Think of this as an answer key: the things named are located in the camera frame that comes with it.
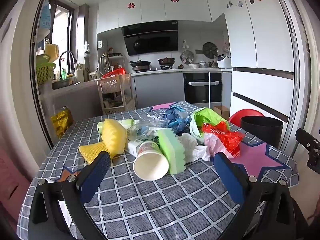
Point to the brown cooking pot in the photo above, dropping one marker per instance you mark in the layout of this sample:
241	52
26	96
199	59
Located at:
166	61

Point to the brown cardboard box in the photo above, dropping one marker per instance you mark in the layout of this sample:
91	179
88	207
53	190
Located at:
222	111

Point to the red plastic chair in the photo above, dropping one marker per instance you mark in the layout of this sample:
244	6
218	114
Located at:
240	116

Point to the white carton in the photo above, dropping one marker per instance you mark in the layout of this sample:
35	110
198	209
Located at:
133	146

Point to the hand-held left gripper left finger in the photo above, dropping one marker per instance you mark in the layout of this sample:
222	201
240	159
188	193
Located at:
95	177

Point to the white rice cooker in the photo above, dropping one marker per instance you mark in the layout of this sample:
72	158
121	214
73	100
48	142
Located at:
224	62

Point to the green plastic bag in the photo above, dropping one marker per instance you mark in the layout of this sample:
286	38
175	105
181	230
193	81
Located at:
210	115

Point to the gas stove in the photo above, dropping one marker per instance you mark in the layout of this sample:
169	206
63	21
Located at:
141	68

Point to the white upper cabinets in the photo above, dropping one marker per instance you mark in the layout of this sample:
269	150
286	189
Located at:
150	7

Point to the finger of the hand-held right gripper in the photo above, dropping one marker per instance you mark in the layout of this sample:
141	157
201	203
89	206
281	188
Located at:
306	138

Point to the black wok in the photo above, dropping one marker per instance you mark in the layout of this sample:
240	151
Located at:
140	63

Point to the yellow foam net sleeve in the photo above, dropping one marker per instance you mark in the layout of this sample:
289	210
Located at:
112	135

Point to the white bowl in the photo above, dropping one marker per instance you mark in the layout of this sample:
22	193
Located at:
193	65

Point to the white chopstick holder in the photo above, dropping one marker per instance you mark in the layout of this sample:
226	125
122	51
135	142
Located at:
79	73

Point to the gold foil bag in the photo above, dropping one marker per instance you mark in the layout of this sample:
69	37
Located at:
61	122

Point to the black trash bin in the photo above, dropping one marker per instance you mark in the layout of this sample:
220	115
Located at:
260	132

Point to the white spice rack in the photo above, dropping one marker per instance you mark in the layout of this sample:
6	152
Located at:
112	61

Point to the red dotted plastic bag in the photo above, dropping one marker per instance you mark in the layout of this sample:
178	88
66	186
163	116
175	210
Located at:
222	135

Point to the black built-in oven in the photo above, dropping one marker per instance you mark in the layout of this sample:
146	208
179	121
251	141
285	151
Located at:
197	93

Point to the white paper cup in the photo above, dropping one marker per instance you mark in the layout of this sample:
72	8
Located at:
150	165

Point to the white mop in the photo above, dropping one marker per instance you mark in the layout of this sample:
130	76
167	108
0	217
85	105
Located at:
209	92

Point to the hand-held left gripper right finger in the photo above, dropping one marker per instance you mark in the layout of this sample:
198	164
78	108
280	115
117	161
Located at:
230	177

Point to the green plastic colander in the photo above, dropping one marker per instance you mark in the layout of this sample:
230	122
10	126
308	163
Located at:
45	72

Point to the yellow plastic basket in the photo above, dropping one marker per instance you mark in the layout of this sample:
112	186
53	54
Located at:
52	51

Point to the hanging light blue bag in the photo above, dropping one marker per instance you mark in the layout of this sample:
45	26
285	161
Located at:
45	15

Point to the green dish soap bottle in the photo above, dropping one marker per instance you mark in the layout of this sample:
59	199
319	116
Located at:
63	75

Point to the black range hood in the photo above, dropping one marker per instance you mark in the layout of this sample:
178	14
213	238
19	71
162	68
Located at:
150	40

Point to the round metal steamer rack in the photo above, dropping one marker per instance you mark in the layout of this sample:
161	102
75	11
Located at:
187	56

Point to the white enamel pot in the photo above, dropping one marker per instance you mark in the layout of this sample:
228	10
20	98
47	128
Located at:
202	64

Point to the dark framed window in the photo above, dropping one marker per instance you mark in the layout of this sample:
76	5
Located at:
61	30

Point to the black kitchen faucet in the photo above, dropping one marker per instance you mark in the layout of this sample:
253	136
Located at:
65	53

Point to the green wavy sponge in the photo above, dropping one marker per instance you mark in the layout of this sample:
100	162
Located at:
172	150

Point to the white plastic bag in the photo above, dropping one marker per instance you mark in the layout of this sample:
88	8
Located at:
86	50
192	147

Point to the hanging white plastic bag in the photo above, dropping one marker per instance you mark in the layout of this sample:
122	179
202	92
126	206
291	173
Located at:
86	50

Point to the gold kettle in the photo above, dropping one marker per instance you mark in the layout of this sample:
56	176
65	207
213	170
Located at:
213	64

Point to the beige storage cart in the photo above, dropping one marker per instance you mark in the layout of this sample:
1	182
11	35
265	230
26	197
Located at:
112	83

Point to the pink plastic bag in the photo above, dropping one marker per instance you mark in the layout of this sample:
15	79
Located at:
212	145

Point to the grey lower cabinets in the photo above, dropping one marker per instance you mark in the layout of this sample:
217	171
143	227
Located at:
157	90

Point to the white refrigerator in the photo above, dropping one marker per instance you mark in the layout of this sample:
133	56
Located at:
262	42

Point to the red plastic basket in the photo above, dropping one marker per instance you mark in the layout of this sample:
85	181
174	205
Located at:
115	73

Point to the white wall hook ornament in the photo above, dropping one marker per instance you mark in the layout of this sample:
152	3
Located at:
185	44

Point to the grey checked star tablecloth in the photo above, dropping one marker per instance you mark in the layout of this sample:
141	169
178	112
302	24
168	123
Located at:
140	205

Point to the blue plastic bag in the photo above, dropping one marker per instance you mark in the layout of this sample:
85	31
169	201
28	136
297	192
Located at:
177	120

